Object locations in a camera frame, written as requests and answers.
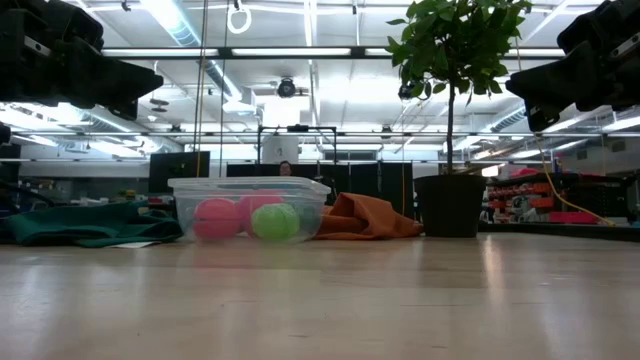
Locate white hanging ring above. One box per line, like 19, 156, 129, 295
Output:
227, 2, 253, 35

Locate light green toy fruit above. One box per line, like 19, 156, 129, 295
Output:
251, 202, 301, 241

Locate black overhead beam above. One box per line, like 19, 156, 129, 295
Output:
102, 46, 566, 61

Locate red storage shelf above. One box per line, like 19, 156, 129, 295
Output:
487, 167, 601, 226

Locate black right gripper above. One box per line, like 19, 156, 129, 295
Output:
505, 0, 640, 133

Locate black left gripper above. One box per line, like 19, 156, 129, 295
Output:
0, 0, 165, 121

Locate green leafy plant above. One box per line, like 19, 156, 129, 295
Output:
385, 0, 534, 176

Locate dark green cloth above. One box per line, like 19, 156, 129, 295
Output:
4, 199, 184, 249

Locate black partition panels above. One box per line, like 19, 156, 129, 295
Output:
226, 160, 415, 219

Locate white paper sheet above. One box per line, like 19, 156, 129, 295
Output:
107, 241, 161, 250

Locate red toy tomato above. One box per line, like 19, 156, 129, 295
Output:
193, 197, 243, 242
237, 193, 286, 236

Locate black plant pot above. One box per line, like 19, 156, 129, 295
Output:
413, 173, 487, 239

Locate yellow hanging cable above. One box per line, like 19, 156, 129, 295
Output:
534, 134, 616, 226

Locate black background monitor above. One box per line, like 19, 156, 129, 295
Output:
148, 151, 211, 195

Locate orange cloth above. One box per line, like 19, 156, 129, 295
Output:
314, 192, 425, 241

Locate clear plastic tupperware container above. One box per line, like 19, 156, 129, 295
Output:
168, 176, 332, 245

